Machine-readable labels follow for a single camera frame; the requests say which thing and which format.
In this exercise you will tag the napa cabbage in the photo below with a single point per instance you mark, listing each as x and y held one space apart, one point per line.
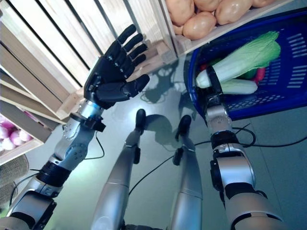
239 86
244 57

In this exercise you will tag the wooden display shelf frame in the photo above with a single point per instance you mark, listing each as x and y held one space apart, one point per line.
28 112

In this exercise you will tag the dark green bell pepper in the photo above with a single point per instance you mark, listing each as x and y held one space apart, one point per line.
249 73

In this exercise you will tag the silver robot left leg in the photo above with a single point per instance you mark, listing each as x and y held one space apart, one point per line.
115 187

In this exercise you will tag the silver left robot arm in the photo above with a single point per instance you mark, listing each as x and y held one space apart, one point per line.
72 143

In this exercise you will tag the silver robot right leg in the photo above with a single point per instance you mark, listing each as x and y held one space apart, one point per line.
189 187

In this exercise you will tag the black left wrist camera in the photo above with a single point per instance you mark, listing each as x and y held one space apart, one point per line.
94 123

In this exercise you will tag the purple white turnip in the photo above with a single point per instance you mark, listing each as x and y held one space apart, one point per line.
15 137
8 124
3 132
25 136
8 144

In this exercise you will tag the black robot left foot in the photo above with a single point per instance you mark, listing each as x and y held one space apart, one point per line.
140 119

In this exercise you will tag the blue plastic shopping basket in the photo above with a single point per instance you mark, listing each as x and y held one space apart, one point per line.
283 83

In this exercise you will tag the black robot right foot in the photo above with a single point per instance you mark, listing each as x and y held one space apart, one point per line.
184 125

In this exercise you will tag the small slim carrot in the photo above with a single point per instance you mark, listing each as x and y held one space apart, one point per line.
260 74

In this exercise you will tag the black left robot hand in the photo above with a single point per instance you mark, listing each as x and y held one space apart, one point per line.
112 72

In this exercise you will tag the wooden potato crate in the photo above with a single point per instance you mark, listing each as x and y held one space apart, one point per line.
204 42

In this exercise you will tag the black robot foot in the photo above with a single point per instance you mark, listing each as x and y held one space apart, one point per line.
184 125
140 119

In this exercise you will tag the wooden cabbage crate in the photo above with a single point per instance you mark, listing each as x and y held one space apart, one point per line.
72 36

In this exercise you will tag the brown potato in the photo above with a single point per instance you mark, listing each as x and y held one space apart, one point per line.
233 12
207 4
180 10
199 26
263 2

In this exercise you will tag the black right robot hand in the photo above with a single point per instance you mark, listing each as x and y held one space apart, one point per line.
214 81

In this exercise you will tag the silver robot leg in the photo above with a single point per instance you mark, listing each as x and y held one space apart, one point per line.
115 187
189 187

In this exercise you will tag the beige woven basket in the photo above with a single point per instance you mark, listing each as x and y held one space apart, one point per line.
12 175

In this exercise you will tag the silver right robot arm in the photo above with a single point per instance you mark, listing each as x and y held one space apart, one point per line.
230 167

